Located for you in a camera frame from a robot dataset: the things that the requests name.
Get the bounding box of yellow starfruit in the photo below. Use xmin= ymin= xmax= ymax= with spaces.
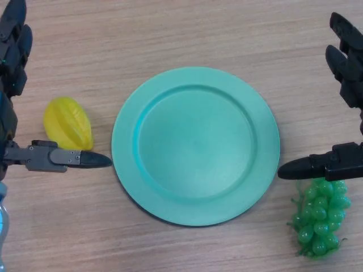
xmin=43 ymin=96 xmax=95 ymax=151

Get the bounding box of green round plate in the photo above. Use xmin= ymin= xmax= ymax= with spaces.
xmin=111 ymin=66 xmax=281 ymax=227

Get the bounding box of green grape bunch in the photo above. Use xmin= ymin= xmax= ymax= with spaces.
xmin=286 ymin=178 xmax=352 ymax=257

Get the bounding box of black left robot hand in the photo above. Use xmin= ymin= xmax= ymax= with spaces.
xmin=0 ymin=0 xmax=113 ymax=182

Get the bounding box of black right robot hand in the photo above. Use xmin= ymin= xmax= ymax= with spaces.
xmin=277 ymin=11 xmax=363 ymax=182

